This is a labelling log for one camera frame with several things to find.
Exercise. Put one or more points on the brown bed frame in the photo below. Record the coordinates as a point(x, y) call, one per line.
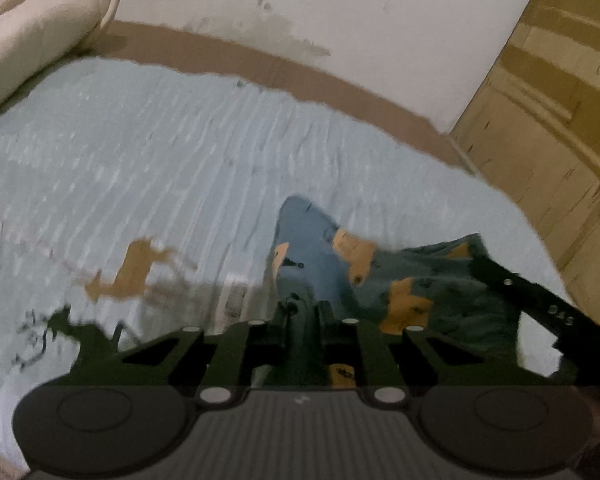
point(280, 65)

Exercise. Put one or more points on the blue pants with orange patches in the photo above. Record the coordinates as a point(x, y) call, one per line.
point(430, 290)

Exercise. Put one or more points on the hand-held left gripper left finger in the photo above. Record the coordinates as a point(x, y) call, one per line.
point(279, 332)

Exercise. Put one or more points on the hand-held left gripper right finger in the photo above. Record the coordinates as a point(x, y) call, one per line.
point(326, 332)

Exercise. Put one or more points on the light blue textured bed sheet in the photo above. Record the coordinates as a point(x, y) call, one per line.
point(180, 160)

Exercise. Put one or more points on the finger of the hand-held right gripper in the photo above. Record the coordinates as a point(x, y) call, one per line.
point(530, 297)

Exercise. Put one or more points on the wooden wardrobe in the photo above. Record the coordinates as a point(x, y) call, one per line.
point(555, 135)

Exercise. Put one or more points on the cream rolled blanket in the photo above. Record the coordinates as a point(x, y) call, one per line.
point(35, 35)

